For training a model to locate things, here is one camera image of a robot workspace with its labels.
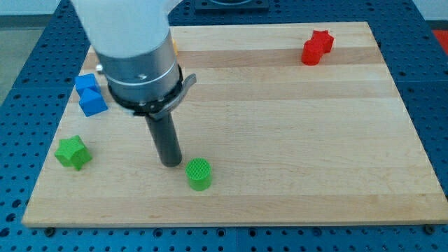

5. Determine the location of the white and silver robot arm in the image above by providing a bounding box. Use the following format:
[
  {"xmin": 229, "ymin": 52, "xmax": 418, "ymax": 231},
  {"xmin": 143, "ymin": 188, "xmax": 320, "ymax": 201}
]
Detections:
[{"xmin": 72, "ymin": 0, "xmax": 181, "ymax": 103}]

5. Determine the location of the red star block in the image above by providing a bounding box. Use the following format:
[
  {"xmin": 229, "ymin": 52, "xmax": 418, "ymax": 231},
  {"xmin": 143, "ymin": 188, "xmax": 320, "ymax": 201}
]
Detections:
[{"xmin": 311, "ymin": 30, "xmax": 334, "ymax": 53}]

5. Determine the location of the green star block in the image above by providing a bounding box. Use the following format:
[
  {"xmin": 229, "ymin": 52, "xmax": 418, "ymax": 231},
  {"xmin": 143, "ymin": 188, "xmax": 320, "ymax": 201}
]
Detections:
[{"xmin": 55, "ymin": 135, "xmax": 92, "ymax": 171}]

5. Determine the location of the green cylinder block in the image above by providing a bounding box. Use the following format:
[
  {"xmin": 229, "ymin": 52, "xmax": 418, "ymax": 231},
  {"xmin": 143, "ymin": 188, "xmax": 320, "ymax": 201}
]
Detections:
[{"xmin": 185, "ymin": 157, "xmax": 212, "ymax": 191}]

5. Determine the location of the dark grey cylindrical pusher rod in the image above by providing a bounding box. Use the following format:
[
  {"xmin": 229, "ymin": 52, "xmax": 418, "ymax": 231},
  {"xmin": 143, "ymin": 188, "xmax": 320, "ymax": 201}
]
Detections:
[{"xmin": 145, "ymin": 113, "xmax": 182, "ymax": 167}]

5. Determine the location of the black clamp with metal lever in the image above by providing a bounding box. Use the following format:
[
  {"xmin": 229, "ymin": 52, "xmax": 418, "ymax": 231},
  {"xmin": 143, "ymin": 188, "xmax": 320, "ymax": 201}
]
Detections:
[{"xmin": 106, "ymin": 64, "xmax": 197, "ymax": 120}]

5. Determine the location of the light wooden board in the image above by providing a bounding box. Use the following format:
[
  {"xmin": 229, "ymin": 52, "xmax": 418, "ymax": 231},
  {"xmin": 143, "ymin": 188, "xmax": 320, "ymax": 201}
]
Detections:
[{"xmin": 22, "ymin": 22, "xmax": 447, "ymax": 228}]

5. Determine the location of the yellow block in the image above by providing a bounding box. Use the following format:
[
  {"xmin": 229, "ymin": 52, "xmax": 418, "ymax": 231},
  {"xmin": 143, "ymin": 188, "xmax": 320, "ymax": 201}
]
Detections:
[{"xmin": 171, "ymin": 39, "xmax": 179, "ymax": 56}]

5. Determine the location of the red cylinder block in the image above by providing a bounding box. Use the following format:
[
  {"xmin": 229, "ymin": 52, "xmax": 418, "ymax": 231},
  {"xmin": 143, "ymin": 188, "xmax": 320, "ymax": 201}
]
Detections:
[{"xmin": 301, "ymin": 39, "xmax": 324, "ymax": 66}]

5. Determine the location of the blue triangular block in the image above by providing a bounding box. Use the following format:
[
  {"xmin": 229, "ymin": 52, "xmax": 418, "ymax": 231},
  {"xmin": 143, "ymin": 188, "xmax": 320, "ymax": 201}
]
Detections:
[{"xmin": 79, "ymin": 89, "xmax": 108, "ymax": 117}]

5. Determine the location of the blue cube block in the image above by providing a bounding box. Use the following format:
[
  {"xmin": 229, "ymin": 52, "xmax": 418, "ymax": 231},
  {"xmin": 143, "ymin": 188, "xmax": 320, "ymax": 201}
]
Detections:
[{"xmin": 75, "ymin": 73, "xmax": 101, "ymax": 96}]

